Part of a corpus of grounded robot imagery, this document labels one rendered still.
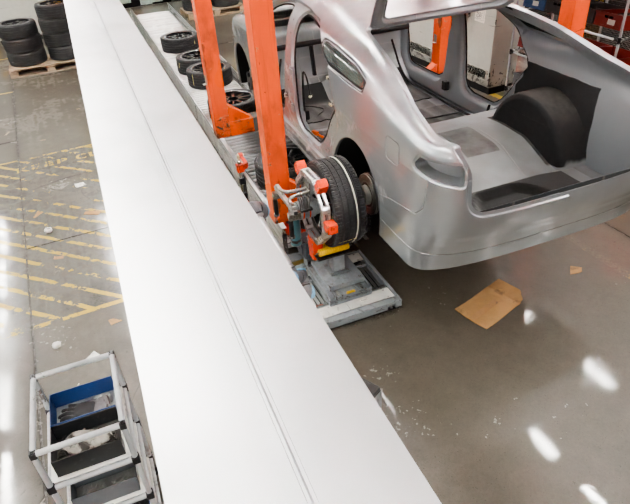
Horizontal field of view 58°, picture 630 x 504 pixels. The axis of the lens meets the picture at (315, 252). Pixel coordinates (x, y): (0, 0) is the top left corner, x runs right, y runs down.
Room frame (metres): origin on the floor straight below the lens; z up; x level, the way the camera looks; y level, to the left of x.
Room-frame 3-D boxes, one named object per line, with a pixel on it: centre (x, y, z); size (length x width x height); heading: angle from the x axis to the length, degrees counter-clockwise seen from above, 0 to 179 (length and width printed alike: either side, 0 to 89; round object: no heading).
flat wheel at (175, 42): (10.48, 2.13, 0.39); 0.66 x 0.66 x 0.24
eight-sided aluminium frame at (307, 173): (3.62, -0.01, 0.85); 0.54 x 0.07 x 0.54; 20
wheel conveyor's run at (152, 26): (10.70, 2.21, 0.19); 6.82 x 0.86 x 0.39; 20
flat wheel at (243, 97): (7.09, 0.91, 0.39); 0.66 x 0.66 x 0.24
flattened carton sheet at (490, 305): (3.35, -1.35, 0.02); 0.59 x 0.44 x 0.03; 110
